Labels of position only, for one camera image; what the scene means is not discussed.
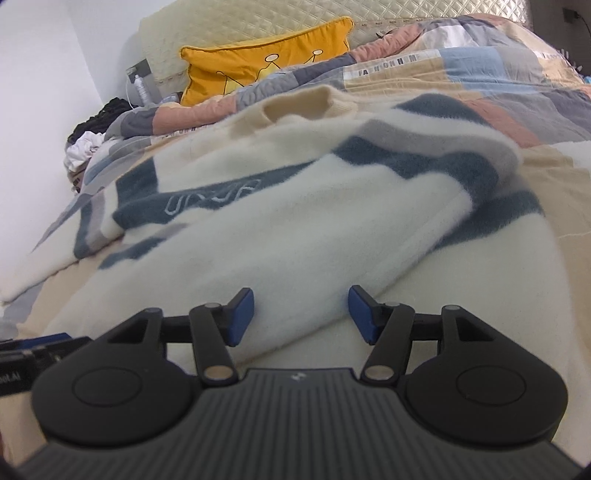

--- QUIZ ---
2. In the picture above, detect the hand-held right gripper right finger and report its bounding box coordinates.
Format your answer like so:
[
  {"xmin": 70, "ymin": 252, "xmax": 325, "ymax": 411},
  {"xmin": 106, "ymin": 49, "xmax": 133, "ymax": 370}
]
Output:
[{"xmin": 348, "ymin": 285, "xmax": 502, "ymax": 384}]

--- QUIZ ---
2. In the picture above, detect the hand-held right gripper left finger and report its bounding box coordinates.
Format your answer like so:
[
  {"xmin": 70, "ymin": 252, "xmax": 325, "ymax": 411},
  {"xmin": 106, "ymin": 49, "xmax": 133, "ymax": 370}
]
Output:
[{"xmin": 106, "ymin": 287, "xmax": 256, "ymax": 385}]

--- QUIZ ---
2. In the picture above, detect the white blue striped fuzzy sweater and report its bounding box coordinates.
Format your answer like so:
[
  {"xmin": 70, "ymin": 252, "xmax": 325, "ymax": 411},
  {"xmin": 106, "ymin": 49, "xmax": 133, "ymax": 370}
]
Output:
[{"xmin": 0, "ymin": 85, "xmax": 571, "ymax": 370}]

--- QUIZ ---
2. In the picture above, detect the white crumpled clothing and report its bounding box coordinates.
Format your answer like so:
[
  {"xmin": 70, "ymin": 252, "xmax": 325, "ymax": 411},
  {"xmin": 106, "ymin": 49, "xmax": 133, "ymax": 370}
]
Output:
[{"xmin": 64, "ymin": 131, "xmax": 107, "ymax": 174}]

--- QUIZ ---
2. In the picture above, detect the beige bed sheet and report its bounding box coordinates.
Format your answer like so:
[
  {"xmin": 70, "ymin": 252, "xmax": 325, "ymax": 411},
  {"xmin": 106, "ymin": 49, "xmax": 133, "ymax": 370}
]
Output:
[{"xmin": 0, "ymin": 138, "xmax": 591, "ymax": 462}]

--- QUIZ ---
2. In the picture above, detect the black clothing pile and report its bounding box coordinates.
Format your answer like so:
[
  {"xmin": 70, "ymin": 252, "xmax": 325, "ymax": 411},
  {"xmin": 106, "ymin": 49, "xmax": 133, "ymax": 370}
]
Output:
[{"xmin": 67, "ymin": 97, "xmax": 134, "ymax": 144}]

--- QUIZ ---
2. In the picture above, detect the yellow pillow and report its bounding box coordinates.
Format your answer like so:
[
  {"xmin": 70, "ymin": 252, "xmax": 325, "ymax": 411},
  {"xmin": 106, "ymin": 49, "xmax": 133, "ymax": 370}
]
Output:
[{"xmin": 179, "ymin": 16, "xmax": 355, "ymax": 108}]

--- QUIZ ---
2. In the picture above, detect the patchwork quilt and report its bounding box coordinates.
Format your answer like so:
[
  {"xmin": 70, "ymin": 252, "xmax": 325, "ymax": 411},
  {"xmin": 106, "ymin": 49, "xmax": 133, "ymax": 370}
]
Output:
[{"xmin": 32, "ymin": 14, "xmax": 591, "ymax": 250}]

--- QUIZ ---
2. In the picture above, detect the beige quilted headboard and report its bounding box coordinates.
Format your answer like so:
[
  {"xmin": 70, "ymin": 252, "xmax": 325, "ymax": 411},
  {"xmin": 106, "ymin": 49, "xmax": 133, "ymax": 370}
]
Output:
[{"xmin": 139, "ymin": 0, "xmax": 529, "ymax": 88}]

